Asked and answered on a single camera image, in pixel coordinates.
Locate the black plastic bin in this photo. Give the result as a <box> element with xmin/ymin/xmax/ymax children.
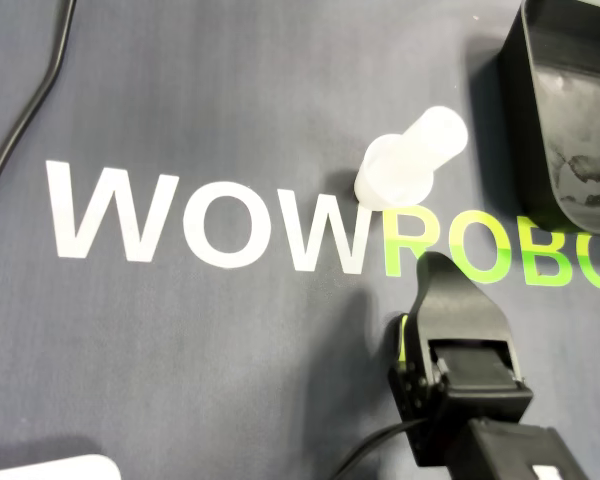
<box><xmin>498</xmin><ymin>0</ymin><xmax>600</xmax><ymax>236</ymax></box>

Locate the black arm servo cable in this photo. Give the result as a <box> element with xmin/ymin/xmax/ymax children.
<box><xmin>328</xmin><ymin>418</ymin><xmax>427</xmax><ymax>480</ymax></box>

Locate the dark grey WOWROBO printed mat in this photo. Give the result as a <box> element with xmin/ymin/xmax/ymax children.
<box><xmin>0</xmin><ymin>0</ymin><xmax>600</xmax><ymax>480</ymax></box>

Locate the white desk lamp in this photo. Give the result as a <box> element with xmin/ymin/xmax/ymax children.
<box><xmin>0</xmin><ymin>453</ymin><xmax>122</xmax><ymax>480</ymax></box>

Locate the white plastic cylinder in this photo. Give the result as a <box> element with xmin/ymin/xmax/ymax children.
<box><xmin>398</xmin><ymin>105</ymin><xmax>470</xmax><ymax>172</ymax></box>

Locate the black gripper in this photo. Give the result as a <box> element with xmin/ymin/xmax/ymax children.
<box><xmin>388</xmin><ymin>251</ymin><xmax>522</xmax><ymax>427</ymax></box>

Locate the thin black cable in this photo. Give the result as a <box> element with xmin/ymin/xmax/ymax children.
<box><xmin>0</xmin><ymin>0</ymin><xmax>78</xmax><ymax>221</ymax></box>

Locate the white plastic cup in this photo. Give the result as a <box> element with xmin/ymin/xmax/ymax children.
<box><xmin>353</xmin><ymin>132</ymin><xmax>437</xmax><ymax>210</ymax></box>

